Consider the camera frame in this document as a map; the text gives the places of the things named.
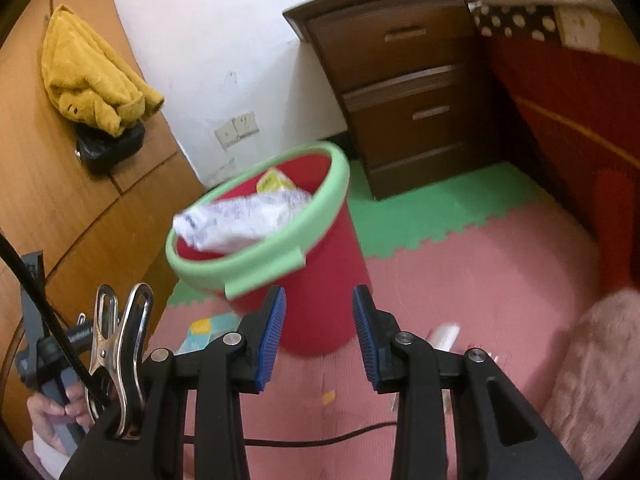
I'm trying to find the teal floral paper wrapper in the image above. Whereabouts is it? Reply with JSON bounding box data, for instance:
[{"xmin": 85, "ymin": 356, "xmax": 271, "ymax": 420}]
[{"xmin": 180, "ymin": 312, "xmax": 246, "ymax": 356}]

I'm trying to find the brown nightstand drawer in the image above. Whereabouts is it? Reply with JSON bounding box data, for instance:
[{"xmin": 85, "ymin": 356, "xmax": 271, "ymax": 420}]
[
  {"xmin": 306, "ymin": 5, "xmax": 476, "ymax": 95},
  {"xmin": 342, "ymin": 65, "xmax": 493, "ymax": 161}
]

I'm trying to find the green foam mat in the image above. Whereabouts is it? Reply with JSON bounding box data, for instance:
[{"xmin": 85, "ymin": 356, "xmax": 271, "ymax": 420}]
[{"xmin": 167, "ymin": 157, "xmax": 566, "ymax": 311}]

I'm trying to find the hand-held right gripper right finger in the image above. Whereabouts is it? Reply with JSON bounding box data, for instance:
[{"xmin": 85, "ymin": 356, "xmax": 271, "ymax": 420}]
[{"xmin": 351, "ymin": 285, "xmax": 583, "ymax": 480}]

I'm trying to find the red bed cover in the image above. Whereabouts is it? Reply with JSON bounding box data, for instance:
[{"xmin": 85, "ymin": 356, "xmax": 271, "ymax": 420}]
[{"xmin": 480, "ymin": 2, "xmax": 640, "ymax": 291}]

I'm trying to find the cream patterned cloth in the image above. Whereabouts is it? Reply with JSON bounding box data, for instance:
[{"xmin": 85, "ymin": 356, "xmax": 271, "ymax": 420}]
[{"xmin": 557, "ymin": 6, "xmax": 640, "ymax": 63}]

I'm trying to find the black pouch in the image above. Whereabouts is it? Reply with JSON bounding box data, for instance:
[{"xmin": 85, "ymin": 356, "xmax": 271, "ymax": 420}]
[{"xmin": 74, "ymin": 120, "xmax": 147, "ymax": 177}]

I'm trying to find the pink fluffy cloth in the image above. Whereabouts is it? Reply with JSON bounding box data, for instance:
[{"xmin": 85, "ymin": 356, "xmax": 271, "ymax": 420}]
[{"xmin": 542, "ymin": 287, "xmax": 640, "ymax": 461}]

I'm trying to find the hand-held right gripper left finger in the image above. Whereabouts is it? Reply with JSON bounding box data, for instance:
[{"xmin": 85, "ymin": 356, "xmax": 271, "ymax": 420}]
[{"xmin": 60, "ymin": 285, "xmax": 288, "ymax": 480}]

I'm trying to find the pink foam mat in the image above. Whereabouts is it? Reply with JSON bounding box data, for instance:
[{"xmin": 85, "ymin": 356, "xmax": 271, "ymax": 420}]
[{"xmin": 150, "ymin": 200, "xmax": 611, "ymax": 480}]

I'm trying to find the person's left hand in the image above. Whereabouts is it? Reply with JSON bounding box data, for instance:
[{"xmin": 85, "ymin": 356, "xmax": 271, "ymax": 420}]
[{"xmin": 27, "ymin": 385, "xmax": 93, "ymax": 434}]

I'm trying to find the white wall socket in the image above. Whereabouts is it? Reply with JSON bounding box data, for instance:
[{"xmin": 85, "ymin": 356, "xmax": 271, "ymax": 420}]
[
  {"xmin": 231, "ymin": 110, "xmax": 261, "ymax": 141},
  {"xmin": 214, "ymin": 121, "xmax": 240, "ymax": 150}
]

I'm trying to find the yellow cloth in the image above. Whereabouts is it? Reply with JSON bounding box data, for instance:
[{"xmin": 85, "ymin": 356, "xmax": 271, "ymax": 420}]
[{"xmin": 40, "ymin": 4, "xmax": 166, "ymax": 137}]

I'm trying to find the black polka dot cloth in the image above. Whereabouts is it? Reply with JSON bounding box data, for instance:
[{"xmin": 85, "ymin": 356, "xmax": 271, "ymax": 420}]
[{"xmin": 472, "ymin": 2, "xmax": 560, "ymax": 41}]

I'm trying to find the wooden wardrobe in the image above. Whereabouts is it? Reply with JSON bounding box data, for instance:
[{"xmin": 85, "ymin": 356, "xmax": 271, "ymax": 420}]
[{"xmin": 0, "ymin": 0, "xmax": 208, "ymax": 441}]

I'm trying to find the white printed plastic bag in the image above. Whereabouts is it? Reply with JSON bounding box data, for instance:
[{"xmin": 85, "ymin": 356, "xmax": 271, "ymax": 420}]
[{"xmin": 172, "ymin": 189, "xmax": 314, "ymax": 254}]

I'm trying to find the metal spring clip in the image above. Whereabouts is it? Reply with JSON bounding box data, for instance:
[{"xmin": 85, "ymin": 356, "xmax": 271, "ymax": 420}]
[{"xmin": 87, "ymin": 282, "xmax": 156, "ymax": 441}]

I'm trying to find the red bin with green rim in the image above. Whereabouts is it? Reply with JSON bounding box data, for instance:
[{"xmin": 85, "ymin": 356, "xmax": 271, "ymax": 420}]
[{"xmin": 165, "ymin": 140, "xmax": 374, "ymax": 358}]

